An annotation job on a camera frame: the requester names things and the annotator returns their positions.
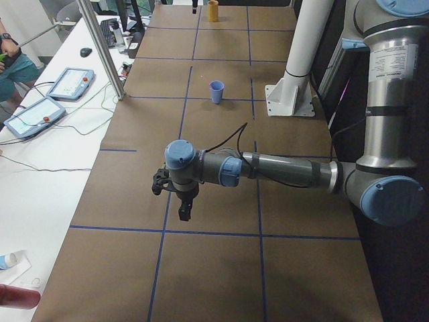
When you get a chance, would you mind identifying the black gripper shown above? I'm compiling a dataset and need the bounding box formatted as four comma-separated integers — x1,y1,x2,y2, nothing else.
176,186,199,221

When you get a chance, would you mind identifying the yellow cup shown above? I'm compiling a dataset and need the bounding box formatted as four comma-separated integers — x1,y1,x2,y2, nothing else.
207,0,219,22

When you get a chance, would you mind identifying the blue cup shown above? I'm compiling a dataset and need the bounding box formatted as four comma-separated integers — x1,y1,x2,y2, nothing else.
209,80,225,104

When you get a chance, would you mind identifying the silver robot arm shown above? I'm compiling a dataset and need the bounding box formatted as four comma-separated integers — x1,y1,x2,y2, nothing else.
151,1,428,226

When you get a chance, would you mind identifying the black keyboard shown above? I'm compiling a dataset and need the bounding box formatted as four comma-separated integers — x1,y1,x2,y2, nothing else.
100,19,117,48

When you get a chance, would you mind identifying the near orange connector hub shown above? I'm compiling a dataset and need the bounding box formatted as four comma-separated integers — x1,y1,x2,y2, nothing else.
121,62,133,77

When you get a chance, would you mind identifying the black computer mouse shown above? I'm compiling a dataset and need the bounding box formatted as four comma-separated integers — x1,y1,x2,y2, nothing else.
80,48,93,58

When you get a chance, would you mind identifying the far teach pendant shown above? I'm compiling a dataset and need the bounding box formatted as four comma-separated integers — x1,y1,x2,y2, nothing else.
46,67,95,101

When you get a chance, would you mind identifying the teach pendant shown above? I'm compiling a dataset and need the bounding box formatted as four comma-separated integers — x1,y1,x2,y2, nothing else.
3,97,66,139
46,67,95,101

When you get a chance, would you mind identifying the near teach pendant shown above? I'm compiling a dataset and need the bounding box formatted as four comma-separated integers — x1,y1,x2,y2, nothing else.
3,97,66,139

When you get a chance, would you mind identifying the white bottle on paper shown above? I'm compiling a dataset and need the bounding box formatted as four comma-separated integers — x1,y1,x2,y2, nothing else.
1,250,32,284

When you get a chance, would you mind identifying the person in teal shirt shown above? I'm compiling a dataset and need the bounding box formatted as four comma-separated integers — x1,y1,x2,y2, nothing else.
1,22,39,111

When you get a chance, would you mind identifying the red cylinder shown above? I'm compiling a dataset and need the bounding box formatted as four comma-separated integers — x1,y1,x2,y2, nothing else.
1,284,41,309

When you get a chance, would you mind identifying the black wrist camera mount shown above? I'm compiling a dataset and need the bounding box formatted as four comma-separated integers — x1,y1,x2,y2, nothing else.
151,168,176,196

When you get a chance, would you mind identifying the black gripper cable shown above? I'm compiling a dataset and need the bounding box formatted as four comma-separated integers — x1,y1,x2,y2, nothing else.
204,121,369,189

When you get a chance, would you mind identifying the aluminium frame post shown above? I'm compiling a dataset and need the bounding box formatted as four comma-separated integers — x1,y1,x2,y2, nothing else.
76,0,125,101

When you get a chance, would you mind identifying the white pedestal column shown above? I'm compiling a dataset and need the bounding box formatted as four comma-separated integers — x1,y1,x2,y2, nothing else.
265,0,334,117

